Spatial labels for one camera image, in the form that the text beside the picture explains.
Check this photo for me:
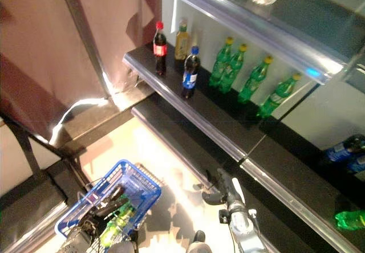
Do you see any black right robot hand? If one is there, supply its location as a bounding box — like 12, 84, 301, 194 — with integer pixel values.
201, 167, 246, 209

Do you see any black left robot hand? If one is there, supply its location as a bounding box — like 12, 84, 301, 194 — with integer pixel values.
76, 198, 129, 240

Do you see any blue plastic shopping basket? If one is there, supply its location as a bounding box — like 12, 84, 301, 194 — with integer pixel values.
54, 159, 163, 251

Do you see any green soda bottle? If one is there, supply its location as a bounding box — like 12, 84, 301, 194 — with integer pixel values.
98, 215, 126, 248

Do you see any silver left robot leg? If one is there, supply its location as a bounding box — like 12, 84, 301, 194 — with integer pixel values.
107, 240, 135, 253

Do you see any silver robot leg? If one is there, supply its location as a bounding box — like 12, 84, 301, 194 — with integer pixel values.
107, 240, 135, 253
187, 230, 209, 253

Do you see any silver right robot leg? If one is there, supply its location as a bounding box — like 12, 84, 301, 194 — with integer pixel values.
187, 230, 209, 253

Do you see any black metal stand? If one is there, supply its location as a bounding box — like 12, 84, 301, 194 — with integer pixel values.
0, 113, 94, 253

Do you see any grey metal shelf upright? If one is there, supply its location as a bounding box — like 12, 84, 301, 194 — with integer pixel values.
278, 80, 322, 122

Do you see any Pepsi bottle blue label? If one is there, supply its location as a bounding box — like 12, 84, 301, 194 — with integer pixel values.
323, 134, 365, 163
346, 156, 365, 174
181, 46, 201, 100

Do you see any small yellow tea bottle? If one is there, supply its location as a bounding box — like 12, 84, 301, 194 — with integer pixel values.
174, 18, 192, 62

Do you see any silver metal post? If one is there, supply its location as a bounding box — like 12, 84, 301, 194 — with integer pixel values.
56, 0, 112, 100

